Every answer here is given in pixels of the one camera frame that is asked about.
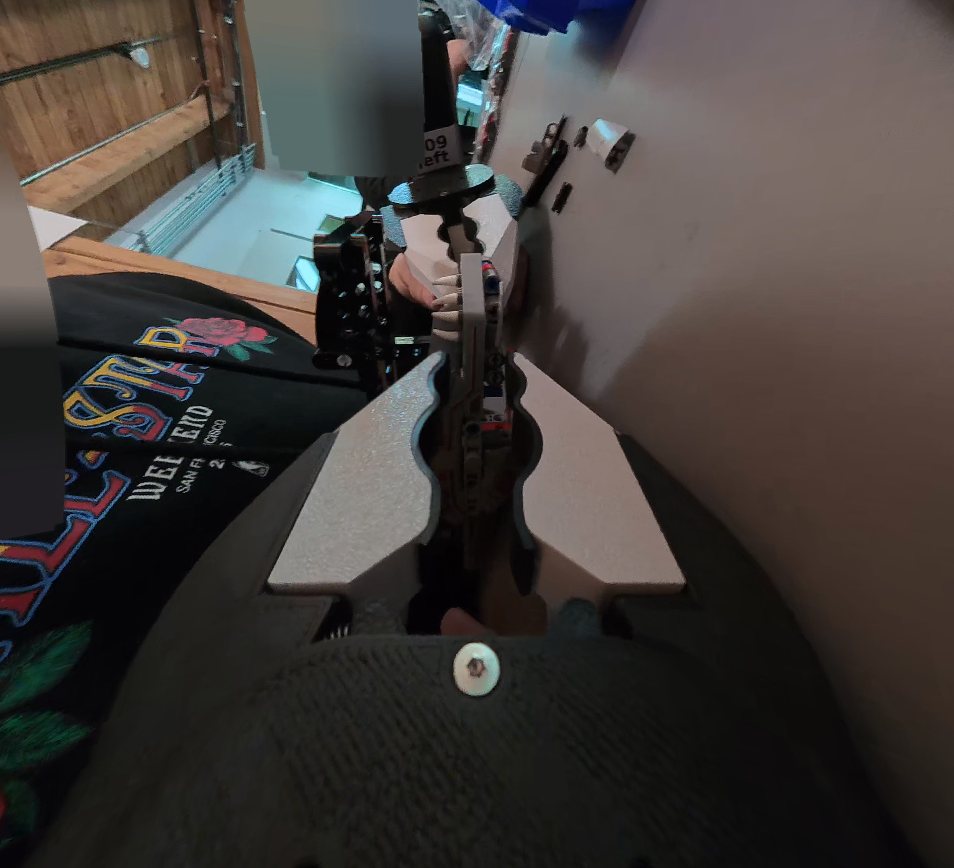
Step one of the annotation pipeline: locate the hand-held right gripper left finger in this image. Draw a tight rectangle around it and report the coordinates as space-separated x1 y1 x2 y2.
267 352 448 597

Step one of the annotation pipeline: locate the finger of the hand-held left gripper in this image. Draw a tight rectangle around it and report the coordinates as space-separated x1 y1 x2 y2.
464 201 521 289
401 212 465 308

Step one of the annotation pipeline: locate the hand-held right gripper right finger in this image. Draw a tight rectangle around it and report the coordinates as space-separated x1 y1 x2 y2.
510 354 687 601

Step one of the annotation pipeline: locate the toy brick vehicle model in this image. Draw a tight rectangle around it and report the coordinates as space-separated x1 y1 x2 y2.
312 208 523 586

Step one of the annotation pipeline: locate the person's left hand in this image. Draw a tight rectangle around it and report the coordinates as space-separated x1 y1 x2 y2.
388 251 441 310

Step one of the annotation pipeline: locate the black rod with beam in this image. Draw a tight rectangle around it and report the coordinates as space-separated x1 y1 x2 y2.
522 114 569 211

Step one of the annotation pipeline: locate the light grey curved panel piece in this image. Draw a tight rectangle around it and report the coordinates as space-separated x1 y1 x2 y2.
589 119 636 172

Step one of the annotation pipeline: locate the clear plastic bag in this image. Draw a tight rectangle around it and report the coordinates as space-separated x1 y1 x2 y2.
406 0 523 75

